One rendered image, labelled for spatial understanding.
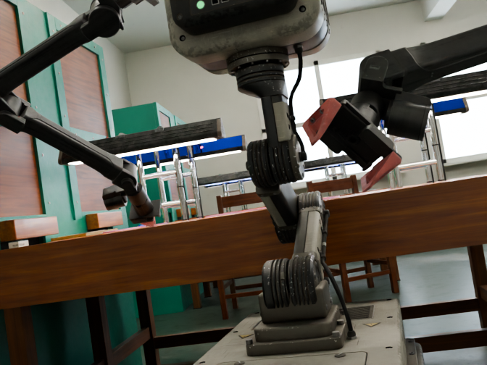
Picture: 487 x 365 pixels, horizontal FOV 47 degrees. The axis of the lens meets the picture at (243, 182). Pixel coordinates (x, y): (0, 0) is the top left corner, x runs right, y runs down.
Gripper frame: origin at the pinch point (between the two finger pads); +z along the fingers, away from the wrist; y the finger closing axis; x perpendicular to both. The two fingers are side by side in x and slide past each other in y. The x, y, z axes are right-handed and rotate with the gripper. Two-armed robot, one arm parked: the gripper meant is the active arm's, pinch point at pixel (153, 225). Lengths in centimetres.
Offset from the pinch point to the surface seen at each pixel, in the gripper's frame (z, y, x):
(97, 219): 45, 46, -44
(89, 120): 31, 53, -98
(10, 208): -4, 54, -14
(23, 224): -4.3, 46.6, -5.6
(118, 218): 64, 46, -59
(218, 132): -9.5, -24.3, -29.3
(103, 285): -4.0, 12.8, 23.4
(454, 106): 33, -117, -66
